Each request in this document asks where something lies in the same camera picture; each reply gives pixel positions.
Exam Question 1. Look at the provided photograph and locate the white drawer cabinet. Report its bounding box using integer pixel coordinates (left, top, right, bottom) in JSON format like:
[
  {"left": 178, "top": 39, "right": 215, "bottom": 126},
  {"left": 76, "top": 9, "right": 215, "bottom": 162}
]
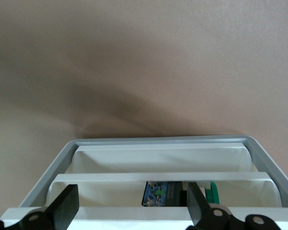
[{"left": 18, "top": 134, "right": 288, "bottom": 209}]

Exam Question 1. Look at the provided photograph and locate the white plastic drawer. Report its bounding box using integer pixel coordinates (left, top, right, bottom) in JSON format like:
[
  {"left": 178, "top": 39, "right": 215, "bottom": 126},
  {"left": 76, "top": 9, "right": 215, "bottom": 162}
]
[
  {"left": 0, "top": 206, "right": 288, "bottom": 230},
  {"left": 45, "top": 171, "right": 281, "bottom": 208},
  {"left": 66, "top": 143, "right": 257, "bottom": 174}
]

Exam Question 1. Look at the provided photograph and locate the green push button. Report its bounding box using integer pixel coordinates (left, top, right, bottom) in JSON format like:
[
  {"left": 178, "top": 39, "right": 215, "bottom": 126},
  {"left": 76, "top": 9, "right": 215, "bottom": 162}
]
[{"left": 141, "top": 181, "right": 220, "bottom": 208}]

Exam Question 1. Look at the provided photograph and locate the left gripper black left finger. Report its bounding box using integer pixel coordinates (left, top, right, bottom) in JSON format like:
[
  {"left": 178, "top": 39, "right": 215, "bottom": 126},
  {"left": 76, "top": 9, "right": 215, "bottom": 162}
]
[{"left": 0, "top": 184, "right": 80, "bottom": 230}]

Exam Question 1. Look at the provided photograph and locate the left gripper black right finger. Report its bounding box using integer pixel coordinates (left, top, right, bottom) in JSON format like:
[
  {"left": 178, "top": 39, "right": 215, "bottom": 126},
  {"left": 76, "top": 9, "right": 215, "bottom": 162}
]
[{"left": 186, "top": 182, "right": 279, "bottom": 230}]

